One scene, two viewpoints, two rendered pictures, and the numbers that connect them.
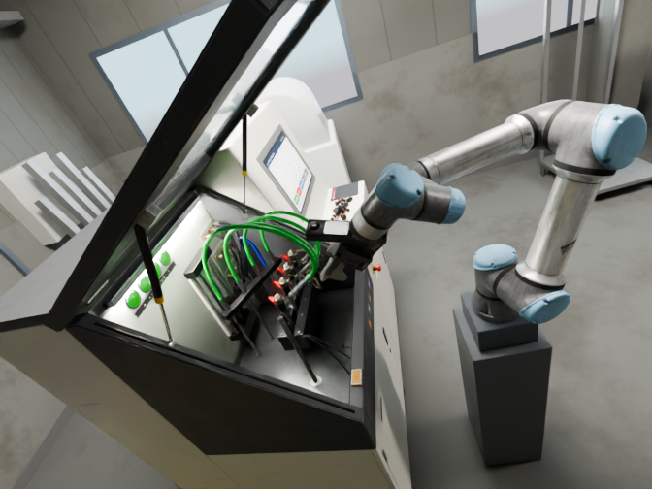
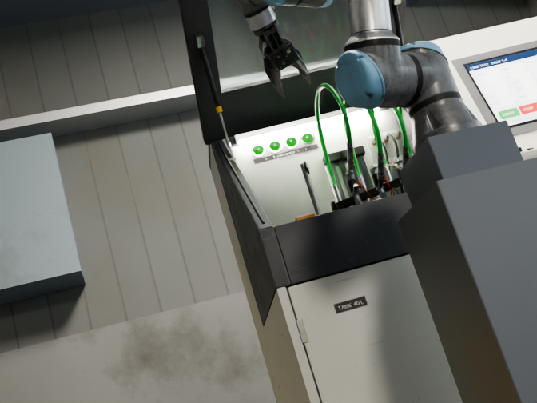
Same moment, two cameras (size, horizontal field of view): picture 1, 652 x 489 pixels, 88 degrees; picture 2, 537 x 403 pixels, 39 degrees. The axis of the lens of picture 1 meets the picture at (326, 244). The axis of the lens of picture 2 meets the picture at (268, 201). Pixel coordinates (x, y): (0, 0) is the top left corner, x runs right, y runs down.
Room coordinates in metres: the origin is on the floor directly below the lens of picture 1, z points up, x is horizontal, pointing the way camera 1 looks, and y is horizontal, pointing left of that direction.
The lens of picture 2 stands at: (-0.31, -1.62, 0.43)
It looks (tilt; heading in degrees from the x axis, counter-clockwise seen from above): 17 degrees up; 63
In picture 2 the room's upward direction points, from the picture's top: 17 degrees counter-clockwise
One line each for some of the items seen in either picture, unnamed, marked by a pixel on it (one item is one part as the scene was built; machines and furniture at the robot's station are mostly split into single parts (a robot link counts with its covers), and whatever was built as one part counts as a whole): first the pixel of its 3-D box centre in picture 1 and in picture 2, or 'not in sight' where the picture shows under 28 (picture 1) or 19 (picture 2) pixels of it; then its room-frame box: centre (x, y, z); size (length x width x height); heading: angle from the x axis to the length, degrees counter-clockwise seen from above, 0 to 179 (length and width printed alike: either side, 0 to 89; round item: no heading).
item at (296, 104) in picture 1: (302, 175); not in sight; (2.85, -0.02, 0.76); 0.81 x 0.69 x 1.52; 77
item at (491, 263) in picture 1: (496, 269); (421, 77); (0.72, -0.45, 1.07); 0.13 x 0.12 x 0.14; 7
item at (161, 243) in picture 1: (162, 241); (308, 121); (0.99, 0.47, 1.43); 0.54 x 0.03 x 0.02; 162
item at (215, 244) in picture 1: (222, 249); (394, 163); (1.22, 0.40, 1.20); 0.13 x 0.03 x 0.31; 162
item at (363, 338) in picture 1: (363, 336); (392, 227); (0.84, -0.01, 0.87); 0.62 x 0.04 x 0.16; 162
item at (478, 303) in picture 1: (496, 295); (442, 125); (0.73, -0.45, 0.95); 0.15 x 0.15 x 0.10
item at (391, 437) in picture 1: (391, 399); (450, 385); (0.83, -0.02, 0.44); 0.65 x 0.02 x 0.68; 162
